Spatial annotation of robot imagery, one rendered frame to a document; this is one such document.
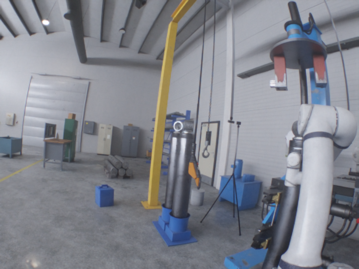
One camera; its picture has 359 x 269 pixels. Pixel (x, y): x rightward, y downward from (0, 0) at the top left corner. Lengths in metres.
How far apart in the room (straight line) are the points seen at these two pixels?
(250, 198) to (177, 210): 2.07
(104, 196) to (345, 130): 3.35
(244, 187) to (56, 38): 13.24
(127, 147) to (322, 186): 10.67
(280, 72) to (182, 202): 1.85
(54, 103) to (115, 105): 3.98
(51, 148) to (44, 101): 6.29
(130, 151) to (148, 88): 4.36
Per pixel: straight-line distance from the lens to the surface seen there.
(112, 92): 11.61
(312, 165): 0.62
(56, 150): 6.15
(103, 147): 10.79
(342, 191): 1.67
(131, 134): 10.92
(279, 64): 1.74
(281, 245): 1.71
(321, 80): 1.69
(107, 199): 3.46
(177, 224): 2.43
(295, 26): 1.93
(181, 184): 2.25
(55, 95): 11.97
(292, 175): 1.18
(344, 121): 0.72
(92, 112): 11.42
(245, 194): 3.89
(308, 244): 0.61
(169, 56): 3.78
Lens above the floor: 1.38
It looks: 2 degrees up
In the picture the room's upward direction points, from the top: 6 degrees clockwise
